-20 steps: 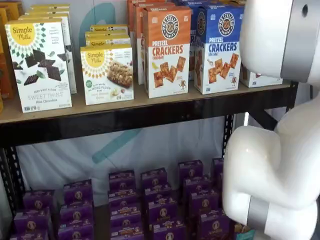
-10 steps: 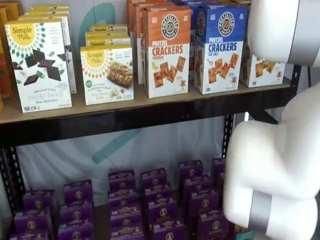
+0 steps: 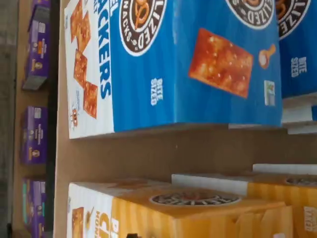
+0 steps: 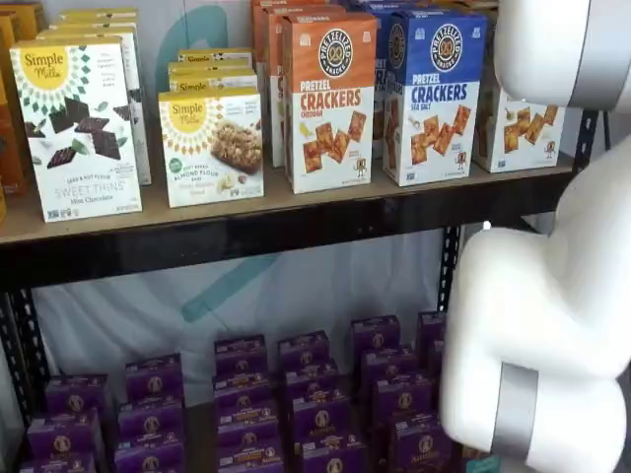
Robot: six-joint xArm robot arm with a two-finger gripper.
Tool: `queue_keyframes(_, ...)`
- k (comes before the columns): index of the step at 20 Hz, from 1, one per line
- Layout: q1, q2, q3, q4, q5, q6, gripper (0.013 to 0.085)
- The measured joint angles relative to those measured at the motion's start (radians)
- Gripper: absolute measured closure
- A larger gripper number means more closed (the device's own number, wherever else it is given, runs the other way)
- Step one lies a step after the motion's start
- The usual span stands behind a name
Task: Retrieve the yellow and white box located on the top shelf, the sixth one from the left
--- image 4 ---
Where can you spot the orange pretzel crackers cheddar box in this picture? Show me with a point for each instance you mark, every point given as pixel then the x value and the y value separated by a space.
pixel 276 74
pixel 330 103
pixel 259 29

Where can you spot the blue pretzel crackers box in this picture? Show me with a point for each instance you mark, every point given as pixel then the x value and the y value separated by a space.
pixel 360 6
pixel 434 98
pixel 379 98

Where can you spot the particle board shelf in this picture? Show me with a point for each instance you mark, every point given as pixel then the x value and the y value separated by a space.
pixel 276 207
pixel 199 443

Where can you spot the black metal shelf frame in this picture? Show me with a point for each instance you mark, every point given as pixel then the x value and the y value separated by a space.
pixel 197 246

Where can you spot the Simple Mills almond bar box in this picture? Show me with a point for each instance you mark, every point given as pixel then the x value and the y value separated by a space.
pixel 212 66
pixel 217 54
pixel 212 148
pixel 212 81

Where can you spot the purple Annie's pasta box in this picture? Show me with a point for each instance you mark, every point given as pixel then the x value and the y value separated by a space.
pixel 435 359
pixel 375 335
pixel 56 464
pixel 241 389
pixel 148 455
pixel 79 394
pixel 401 396
pixel 310 380
pixel 240 355
pixel 320 416
pixel 64 433
pixel 419 443
pixel 155 377
pixel 303 349
pixel 251 460
pixel 246 426
pixel 150 419
pixel 431 327
pixel 330 455
pixel 389 365

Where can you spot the particle board lower shelf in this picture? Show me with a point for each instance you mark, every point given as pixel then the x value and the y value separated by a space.
pixel 199 443

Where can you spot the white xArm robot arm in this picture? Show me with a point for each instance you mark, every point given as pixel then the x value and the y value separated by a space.
pixel 542 320

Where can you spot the particle board upper shelf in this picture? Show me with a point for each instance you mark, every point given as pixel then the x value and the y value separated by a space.
pixel 276 207

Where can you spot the Simple Mills Sweet Thins box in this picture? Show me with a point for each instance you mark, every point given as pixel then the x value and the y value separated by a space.
pixel 139 123
pixel 98 23
pixel 98 12
pixel 74 133

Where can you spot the orange snack box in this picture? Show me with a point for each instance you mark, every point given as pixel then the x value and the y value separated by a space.
pixel 12 148

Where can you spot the white pretzel crackers box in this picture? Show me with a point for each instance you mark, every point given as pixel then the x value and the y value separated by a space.
pixel 522 138

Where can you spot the purple Annie's box teal band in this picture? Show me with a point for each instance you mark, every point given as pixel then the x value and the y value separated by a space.
pixel 482 465

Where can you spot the yellow snack box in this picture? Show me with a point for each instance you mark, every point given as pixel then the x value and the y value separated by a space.
pixel 7 44
pixel 32 20

